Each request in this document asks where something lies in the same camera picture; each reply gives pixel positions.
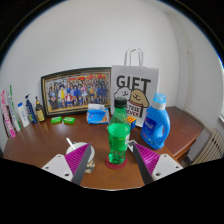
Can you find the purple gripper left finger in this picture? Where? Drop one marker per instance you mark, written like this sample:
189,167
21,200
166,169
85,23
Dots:
71,166

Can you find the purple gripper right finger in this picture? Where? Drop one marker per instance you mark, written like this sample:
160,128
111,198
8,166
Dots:
153,166

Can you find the green plastic soda bottle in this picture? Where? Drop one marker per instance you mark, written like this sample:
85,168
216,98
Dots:
119,132

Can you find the red round coaster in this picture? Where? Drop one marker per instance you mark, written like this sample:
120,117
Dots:
115,166

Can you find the blue detergent bottle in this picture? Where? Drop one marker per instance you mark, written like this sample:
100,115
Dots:
156,126

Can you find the left green soap bar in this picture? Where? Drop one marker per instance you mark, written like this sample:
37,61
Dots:
57,119

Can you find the orange rubik cube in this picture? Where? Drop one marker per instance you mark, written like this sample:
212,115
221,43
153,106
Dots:
132,122

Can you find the blue tissue pack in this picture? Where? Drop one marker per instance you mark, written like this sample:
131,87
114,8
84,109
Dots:
97,114

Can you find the dark amber sauce bottle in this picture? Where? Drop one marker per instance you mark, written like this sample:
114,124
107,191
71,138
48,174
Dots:
39,111

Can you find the white radiator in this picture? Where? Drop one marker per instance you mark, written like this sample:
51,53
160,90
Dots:
213,150

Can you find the white lotion bottle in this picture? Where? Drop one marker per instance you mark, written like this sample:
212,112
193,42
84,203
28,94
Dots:
23,115

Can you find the dark blue pump bottle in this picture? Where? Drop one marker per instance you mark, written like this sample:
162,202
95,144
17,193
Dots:
30,110

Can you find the green white tall box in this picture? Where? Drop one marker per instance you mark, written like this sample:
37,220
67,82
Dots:
12,110

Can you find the framed group photo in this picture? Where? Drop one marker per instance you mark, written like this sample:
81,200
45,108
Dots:
70,92

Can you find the pink white tall box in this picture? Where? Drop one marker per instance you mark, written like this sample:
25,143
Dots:
6,115

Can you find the white gift paper bag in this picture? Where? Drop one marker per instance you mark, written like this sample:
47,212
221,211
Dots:
136,83

